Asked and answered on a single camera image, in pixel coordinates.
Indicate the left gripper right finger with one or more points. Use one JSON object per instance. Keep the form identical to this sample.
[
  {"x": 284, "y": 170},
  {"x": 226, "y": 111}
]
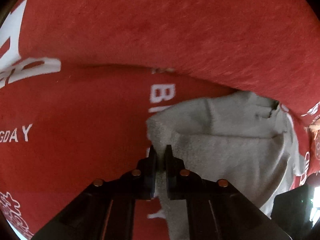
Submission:
[{"x": 184, "y": 184}]

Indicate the red printed bed sheet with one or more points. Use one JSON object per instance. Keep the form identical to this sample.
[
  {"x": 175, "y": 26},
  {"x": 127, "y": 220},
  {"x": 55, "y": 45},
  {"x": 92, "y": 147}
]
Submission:
[{"x": 60, "y": 131}]

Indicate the red printed pillow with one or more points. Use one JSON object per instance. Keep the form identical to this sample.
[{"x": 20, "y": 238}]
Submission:
[{"x": 270, "y": 47}]

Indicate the grey fleece small garment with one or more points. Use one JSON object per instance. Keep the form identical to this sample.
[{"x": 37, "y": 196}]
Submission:
[{"x": 243, "y": 138}]

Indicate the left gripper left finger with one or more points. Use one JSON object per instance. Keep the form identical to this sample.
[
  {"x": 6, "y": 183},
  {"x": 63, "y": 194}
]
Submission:
[{"x": 138, "y": 184}]

